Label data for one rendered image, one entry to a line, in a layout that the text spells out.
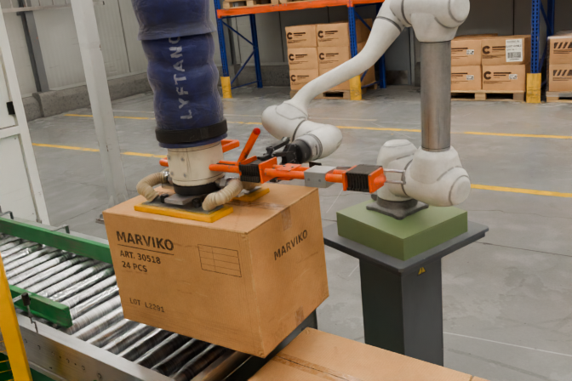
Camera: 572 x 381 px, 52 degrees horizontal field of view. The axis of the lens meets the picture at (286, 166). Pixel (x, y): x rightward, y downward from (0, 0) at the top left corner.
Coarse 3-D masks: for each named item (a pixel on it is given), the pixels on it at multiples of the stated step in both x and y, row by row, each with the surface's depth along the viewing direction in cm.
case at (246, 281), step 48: (288, 192) 189; (144, 240) 184; (192, 240) 172; (240, 240) 162; (288, 240) 177; (144, 288) 192; (192, 288) 178; (240, 288) 167; (288, 288) 179; (192, 336) 185; (240, 336) 173
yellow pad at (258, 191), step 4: (256, 188) 190; (260, 188) 191; (264, 188) 191; (268, 188) 191; (244, 192) 187; (248, 192) 186; (252, 192) 188; (256, 192) 187; (260, 192) 188; (264, 192) 189; (268, 192) 191; (240, 196) 186; (244, 196) 185; (248, 196) 185; (252, 196) 184; (256, 196) 186; (260, 196) 188; (240, 200) 187; (244, 200) 186; (248, 200) 185; (252, 200) 184
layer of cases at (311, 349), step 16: (304, 336) 203; (320, 336) 202; (336, 336) 201; (288, 352) 194; (304, 352) 193; (320, 352) 193; (336, 352) 192; (352, 352) 191; (368, 352) 190; (384, 352) 189; (272, 368) 187; (288, 368) 186; (304, 368) 185; (320, 368) 184; (336, 368) 183; (352, 368) 183; (368, 368) 182; (384, 368) 181; (400, 368) 180; (416, 368) 180; (432, 368) 179; (448, 368) 178
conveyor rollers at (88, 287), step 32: (32, 256) 297; (64, 256) 292; (32, 288) 260; (64, 288) 261; (96, 288) 255; (96, 320) 234; (128, 320) 225; (128, 352) 203; (160, 352) 202; (192, 352) 202; (224, 352) 201
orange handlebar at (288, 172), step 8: (224, 144) 212; (232, 144) 206; (160, 160) 193; (216, 168) 178; (224, 168) 176; (232, 168) 174; (272, 168) 171; (280, 168) 165; (288, 168) 164; (296, 168) 166; (304, 168) 165; (272, 176) 167; (280, 176) 165; (288, 176) 163; (296, 176) 161; (328, 176) 156; (336, 176) 154; (384, 176) 150; (376, 184) 148
